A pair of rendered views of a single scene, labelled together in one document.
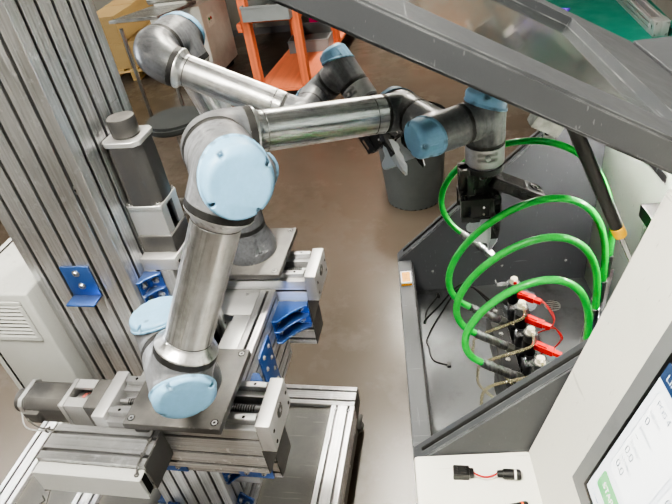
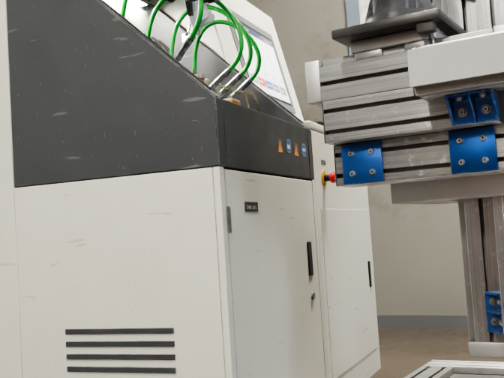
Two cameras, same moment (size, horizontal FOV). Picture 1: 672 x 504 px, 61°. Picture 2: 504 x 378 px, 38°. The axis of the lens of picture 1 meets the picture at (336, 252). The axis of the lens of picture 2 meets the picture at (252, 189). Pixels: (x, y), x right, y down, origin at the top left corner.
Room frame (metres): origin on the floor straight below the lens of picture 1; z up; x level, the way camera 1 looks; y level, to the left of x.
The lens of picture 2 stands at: (2.89, 0.29, 0.63)
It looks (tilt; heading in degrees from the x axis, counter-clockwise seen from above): 4 degrees up; 195
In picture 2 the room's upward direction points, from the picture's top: 4 degrees counter-clockwise
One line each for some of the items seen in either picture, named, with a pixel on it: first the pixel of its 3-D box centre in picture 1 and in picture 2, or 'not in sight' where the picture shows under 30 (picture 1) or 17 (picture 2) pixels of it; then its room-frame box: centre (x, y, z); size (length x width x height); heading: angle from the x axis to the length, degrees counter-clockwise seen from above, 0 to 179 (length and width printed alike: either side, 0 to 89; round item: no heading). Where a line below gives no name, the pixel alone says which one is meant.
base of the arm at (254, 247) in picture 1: (247, 236); (399, 7); (1.36, 0.24, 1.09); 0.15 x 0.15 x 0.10
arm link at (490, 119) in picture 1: (483, 116); not in sight; (0.97, -0.31, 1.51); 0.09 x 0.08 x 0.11; 109
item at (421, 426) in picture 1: (414, 358); (265, 145); (0.99, -0.15, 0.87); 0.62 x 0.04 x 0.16; 172
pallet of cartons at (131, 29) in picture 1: (144, 34); not in sight; (7.16, 1.80, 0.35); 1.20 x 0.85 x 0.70; 165
